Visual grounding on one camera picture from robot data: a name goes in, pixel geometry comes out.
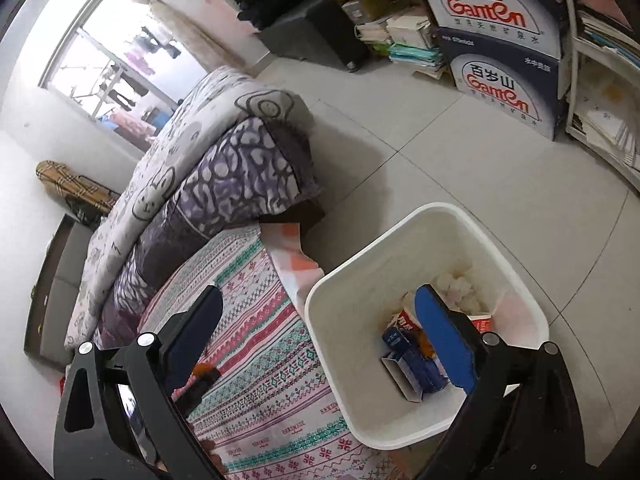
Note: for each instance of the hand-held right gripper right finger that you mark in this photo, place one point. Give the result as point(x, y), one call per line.
point(445, 340)

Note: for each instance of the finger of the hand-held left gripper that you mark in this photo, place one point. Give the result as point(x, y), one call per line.
point(197, 392)

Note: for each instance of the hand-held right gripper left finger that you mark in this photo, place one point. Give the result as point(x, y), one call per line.
point(195, 340)

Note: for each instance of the orange wrapper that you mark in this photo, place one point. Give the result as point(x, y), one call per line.
point(206, 371)

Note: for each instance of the blue white carton box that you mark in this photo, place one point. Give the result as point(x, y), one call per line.
point(415, 370)

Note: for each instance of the red white snack packet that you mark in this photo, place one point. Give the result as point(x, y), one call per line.
point(405, 320)

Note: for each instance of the white tissue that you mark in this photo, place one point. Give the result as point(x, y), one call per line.
point(460, 290)

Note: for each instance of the white plastic bin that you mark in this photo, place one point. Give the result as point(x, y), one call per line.
point(380, 270)

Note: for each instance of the striped patterned bed sheet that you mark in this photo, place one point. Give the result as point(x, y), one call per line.
point(280, 360)

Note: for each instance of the pink triangle patterned sheet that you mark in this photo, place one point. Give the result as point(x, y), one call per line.
point(295, 260)

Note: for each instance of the grey padded headboard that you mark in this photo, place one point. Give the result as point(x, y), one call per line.
point(55, 280)

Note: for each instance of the purple patterned blanket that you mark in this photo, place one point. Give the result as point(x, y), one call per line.
point(240, 170)

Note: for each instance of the white cartoon print quilt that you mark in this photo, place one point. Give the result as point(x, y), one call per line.
point(190, 125)

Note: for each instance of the blue white printed carton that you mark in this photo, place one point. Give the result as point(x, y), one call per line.
point(490, 5)
point(505, 90)

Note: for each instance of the stack of white papers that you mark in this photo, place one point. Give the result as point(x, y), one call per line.
point(610, 120)

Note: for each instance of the hanging laundry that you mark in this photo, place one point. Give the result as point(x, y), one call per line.
point(125, 70)

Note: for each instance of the white metal rack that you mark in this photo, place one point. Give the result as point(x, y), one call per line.
point(575, 85)

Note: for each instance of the stack of books on floor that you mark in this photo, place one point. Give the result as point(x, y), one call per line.
point(405, 40)

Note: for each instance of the beige curtain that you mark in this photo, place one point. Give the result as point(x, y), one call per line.
point(170, 15)

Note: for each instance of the black storage bench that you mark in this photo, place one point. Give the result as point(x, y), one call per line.
point(310, 30)

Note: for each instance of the small grey box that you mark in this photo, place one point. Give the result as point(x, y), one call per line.
point(360, 10)

